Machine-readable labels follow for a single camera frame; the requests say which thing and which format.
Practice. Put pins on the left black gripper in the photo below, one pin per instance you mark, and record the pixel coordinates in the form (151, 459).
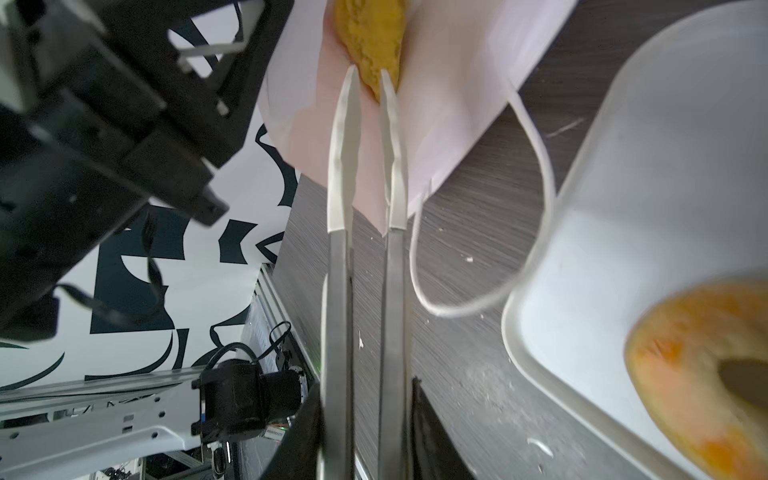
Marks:
(101, 113)

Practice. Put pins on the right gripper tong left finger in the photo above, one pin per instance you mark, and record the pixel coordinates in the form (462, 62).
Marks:
(337, 454)

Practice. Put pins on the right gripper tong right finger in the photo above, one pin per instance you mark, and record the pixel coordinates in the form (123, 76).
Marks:
(394, 450)

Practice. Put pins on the yellow fake croissant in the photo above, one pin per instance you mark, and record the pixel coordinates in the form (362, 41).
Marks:
(373, 32)

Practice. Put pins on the orange ring fake bread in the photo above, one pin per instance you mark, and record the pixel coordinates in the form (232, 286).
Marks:
(672, 355)

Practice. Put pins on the red white paper bag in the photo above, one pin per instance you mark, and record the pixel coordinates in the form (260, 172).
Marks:
(462, 64)

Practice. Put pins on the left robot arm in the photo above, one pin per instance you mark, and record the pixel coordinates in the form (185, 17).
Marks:
(148, 356)

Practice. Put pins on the white plastic tray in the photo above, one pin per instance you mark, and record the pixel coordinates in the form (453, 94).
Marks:
(668, 190)

